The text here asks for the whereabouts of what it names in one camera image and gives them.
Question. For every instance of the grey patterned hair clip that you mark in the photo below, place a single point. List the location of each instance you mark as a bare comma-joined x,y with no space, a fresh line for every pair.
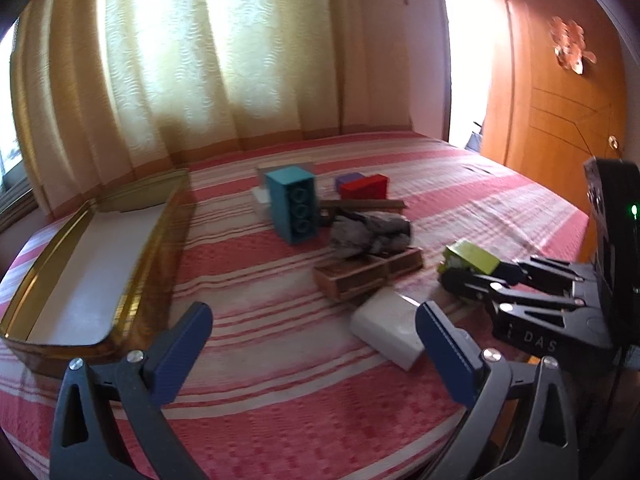
374,233

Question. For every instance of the cream patterned curtain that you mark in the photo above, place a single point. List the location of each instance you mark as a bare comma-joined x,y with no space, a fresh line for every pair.
105,92

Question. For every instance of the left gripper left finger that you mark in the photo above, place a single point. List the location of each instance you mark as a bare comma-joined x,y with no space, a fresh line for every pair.
86,442

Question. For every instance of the teal toy brick block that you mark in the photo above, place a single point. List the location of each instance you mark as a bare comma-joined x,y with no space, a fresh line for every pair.
294,204

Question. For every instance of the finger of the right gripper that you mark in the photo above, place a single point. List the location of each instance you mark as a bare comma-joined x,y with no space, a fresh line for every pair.
465,284
540,272

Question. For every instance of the brown wooden compartment box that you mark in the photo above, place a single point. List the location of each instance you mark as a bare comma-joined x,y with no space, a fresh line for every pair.
346,279

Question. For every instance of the copper flower door ornament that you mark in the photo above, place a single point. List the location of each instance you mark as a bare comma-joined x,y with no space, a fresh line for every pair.
570,47

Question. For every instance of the window frame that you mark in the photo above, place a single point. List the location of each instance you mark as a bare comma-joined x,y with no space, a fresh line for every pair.
17,199

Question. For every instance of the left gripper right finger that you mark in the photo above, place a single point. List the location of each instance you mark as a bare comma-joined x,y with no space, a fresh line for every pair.
518,422

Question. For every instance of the purple cube block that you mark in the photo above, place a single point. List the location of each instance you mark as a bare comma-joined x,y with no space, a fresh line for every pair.
346,178

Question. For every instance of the pink striped bedspread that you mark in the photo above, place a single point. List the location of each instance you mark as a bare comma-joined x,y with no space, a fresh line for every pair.
283,389

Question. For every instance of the green toy block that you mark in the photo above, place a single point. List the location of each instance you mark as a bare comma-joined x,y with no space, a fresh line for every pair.
466,255

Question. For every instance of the white power adapter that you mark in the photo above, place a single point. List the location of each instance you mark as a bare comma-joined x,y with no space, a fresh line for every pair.
385,322

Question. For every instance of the gold metal tin tray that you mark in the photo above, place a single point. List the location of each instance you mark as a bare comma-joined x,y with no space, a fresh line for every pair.
103,284

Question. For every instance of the clear plastic box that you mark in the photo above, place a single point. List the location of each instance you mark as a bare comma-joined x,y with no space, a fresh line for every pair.
261,203

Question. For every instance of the white cardboard box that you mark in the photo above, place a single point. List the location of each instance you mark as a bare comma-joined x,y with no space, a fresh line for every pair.
263,169

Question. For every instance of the dark brown wooden bar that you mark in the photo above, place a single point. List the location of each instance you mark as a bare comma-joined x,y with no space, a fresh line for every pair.
364,205

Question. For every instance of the red toy block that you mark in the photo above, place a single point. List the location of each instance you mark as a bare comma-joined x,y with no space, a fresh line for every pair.
365,188

